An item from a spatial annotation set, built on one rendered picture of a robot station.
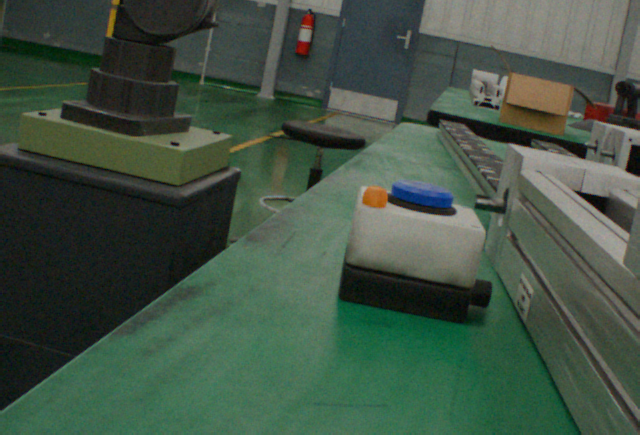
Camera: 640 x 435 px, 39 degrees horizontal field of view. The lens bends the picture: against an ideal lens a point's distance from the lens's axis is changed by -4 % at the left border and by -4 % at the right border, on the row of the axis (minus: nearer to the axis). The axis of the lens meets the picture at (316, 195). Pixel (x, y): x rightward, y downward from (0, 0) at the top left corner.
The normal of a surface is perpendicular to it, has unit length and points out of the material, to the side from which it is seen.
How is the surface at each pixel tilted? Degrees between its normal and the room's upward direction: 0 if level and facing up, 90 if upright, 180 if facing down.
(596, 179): 90
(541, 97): 69
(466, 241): 90
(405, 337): 0
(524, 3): 90
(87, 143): 90
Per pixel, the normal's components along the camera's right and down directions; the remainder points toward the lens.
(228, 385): 0.19, -0.97
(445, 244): -0.06, 0.16
